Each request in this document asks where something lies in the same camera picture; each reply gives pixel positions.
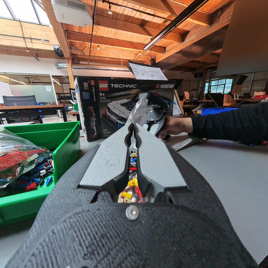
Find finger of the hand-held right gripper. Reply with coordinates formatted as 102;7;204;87
149;122;166;137

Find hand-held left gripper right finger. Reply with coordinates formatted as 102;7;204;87
134;123;187;203

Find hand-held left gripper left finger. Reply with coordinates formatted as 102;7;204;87
79;122;134;195

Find small clear bag yellow pieces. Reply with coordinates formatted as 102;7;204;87
117;93;149;204

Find person's right forearm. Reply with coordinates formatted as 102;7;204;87
188;98;268;147

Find black lego car box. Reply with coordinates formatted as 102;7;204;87
74;77;176;142

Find loose lego pieces in bin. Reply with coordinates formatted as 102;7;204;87
0;155;55;194

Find clear bag of lego bricks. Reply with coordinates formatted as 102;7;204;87
0;127;53;187

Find person's right hand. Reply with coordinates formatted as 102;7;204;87
158;115;193;141

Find paper sign in clear stand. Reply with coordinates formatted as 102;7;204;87
173;90;184;118

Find white instruction booklet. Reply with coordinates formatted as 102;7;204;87
167;136;208;152

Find green plastic bin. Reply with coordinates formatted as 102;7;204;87
0;121;81;226

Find printed paper sheet on stand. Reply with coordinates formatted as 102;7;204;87
128;60;169;81

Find blue plastic bin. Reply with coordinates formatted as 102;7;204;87
201;107;240;116

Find wooden desk with black legs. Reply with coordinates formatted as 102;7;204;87
0;103;72;124

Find black computer monitor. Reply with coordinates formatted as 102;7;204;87
2;95;37;107

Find white ceiling projector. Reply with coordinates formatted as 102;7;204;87
51;0;93;27

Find silver ventilation duct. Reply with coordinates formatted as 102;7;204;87
55;62;131;73

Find black ceiling light rail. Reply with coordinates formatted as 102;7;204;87
143;0;210;51

